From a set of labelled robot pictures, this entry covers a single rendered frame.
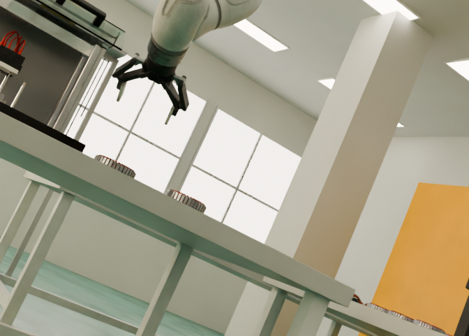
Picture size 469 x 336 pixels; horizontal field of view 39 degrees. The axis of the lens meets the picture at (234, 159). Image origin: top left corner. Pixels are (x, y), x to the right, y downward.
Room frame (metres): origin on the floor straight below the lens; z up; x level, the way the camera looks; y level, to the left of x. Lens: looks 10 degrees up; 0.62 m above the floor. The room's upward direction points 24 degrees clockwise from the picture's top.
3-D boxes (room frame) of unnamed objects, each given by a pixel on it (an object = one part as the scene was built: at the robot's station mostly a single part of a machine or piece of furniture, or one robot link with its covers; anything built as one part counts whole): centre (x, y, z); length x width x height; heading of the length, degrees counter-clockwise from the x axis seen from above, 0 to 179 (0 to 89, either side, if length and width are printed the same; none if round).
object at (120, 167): (1.66, 0.27, 0.77); 0.11 x 0.11 x 0.04
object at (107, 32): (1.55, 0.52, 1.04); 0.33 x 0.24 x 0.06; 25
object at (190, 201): (1.70, 0.07, 0.77); 0.11 x 0.11 x 0.04
